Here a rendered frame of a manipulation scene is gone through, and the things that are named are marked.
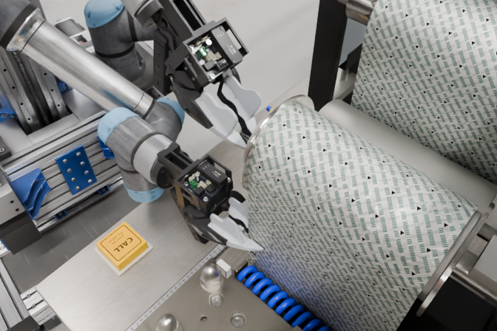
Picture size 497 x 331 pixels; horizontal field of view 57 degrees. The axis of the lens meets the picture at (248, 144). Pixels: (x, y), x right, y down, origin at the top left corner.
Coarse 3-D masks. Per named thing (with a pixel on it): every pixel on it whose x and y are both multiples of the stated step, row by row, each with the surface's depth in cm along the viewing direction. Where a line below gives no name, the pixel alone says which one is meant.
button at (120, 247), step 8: (112, 232) 89; (120, 232) 89; (128, 232) 89; (136, 232) 89; (104, 240) 88; (112, 240) 88; (120, 240) 88; (128, 240) 88; (136, 240) 88; (144, 240) 88; (104, 248) 87; (112, 248) 87; (120, 248) 87; (128, 248) 87; (136, 248) 87; (144, 248) 88; (112, 256) 86; (120, 256) 86; (128, 256) 86; (136, 256) 88; (112, 264) 87; (120, 264) 85; (128, 264) 87
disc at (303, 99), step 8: (296, 96) 57; (304, 96) 58; (280, 104) 55; (288, 104) 56; (312, 104) 61; (272, 112) 54; (280, 112) 55; (264, 120) 54; (272, 120) 55; (264, 128) 54; (256, 136) 54; (256, 144) 55; (248, 152) 55; (248, 160) 55; (248, 168) 57; (240, 176) 57
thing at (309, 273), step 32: (256, 224) 64; (288, 224) 57; (256, 256) 71; (288, 256) 63; (320, 256) 57; (288, 288) 69; (320, 288) 62; (352, 288) 55; (352, 320) 60; (384, 320) 55
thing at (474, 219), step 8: (256, 128) 56; (248, 144) 56; (472, 216) 47; (480, 216) 47; (472, 224) 46; (464, 232) 45; (456, 240) 45; (464, 240) 45; (456, 248) 44; (448, 256) 45; (440, 264) 45; (448, 264) 44; (440, 272) 45; (432, 280) 45; (424, 288) 46; (432, 288) 46; (424, 296) 47
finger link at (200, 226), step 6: (192, 222) 70; (198, 222) 70; (204, 222) 70; (198, 228) 69; (204, 228) 69; (210, 228) 69; (204, 234) 69; (210, 234) 69; (216, 234) 68; (210, 240) 69; (216, 240) 69; (222, 240) 68
